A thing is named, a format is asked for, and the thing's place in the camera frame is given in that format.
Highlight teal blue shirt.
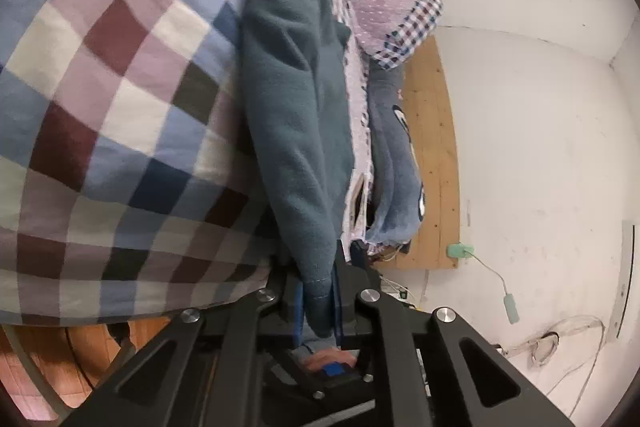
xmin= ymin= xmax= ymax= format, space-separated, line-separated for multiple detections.
xmin=240 ymin=0 xmax=355 ymax=337

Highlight person left hand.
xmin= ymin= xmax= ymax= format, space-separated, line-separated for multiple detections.
xmin=302 ymin=347 xmax=357 ymax=373

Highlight blue grey plush pillow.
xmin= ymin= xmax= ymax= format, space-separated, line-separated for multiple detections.
xmin=367 ymin=61 xmax=425 ymax=249

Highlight plaid checkered bed sheet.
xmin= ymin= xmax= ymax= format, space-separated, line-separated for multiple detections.
xmin=1 ymin=0 xmax=297 ymax=326

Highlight wooden headboard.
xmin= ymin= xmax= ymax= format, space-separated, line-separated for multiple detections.
xmin=378 ymin=37 xmax=461 ymax=270

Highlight white wall cables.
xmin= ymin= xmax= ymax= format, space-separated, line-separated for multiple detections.
xmin=380 ymin=241 xmax=609 ymax=413

